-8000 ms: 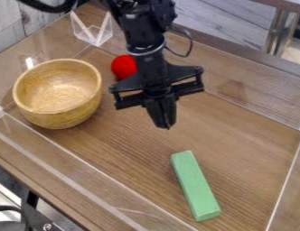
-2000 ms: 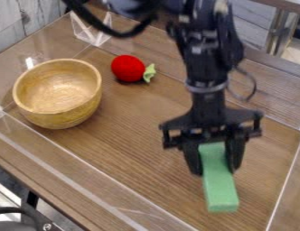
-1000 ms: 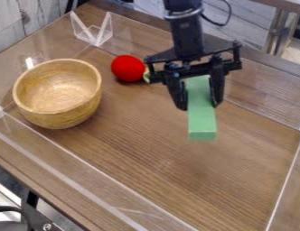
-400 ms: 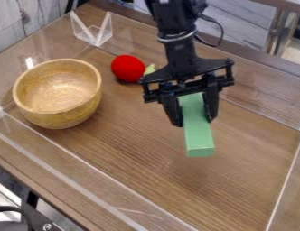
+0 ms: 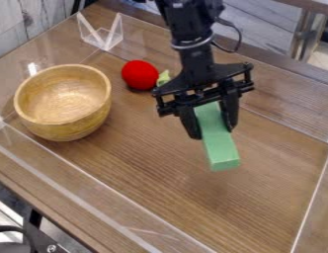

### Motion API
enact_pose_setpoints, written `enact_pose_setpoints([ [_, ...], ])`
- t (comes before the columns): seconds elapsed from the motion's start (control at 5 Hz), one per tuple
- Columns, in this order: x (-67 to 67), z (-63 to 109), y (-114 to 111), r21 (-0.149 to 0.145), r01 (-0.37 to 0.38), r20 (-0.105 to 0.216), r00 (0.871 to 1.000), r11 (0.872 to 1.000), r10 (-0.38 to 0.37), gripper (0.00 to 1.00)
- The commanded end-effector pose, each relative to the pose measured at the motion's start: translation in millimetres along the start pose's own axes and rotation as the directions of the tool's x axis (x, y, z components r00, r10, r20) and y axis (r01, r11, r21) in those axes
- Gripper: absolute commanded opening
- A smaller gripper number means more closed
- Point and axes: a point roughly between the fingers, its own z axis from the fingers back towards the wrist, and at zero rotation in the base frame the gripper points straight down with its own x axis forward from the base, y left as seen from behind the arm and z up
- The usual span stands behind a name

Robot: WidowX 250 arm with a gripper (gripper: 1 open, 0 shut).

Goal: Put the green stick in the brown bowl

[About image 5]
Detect brown wooden bowl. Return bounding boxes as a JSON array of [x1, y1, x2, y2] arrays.
[[14, 64, 113, 141]]

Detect green rectangular stick block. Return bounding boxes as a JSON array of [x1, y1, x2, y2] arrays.
[[195, 102, 241, 171]]

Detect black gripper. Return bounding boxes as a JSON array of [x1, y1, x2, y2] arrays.
[[153, 42, 255, 139]]

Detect red plush strawberry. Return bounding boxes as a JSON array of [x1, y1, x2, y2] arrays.
[[123, 60, 171, 91]]

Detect clear acrylic front barrier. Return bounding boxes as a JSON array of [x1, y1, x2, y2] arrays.
[[0, 117, 216, 253]]

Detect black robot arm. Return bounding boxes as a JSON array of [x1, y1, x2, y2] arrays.
[[153, 0, 255, 139]]

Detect black table frame bracket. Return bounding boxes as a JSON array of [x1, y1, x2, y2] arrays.
[[0, 208, 72, 253]]

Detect metal table leg background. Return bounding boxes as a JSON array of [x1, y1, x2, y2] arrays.
[[290, 9, 328, 62]]

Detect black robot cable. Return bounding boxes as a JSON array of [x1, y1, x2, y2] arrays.
[[211, 16, 244, 54]]

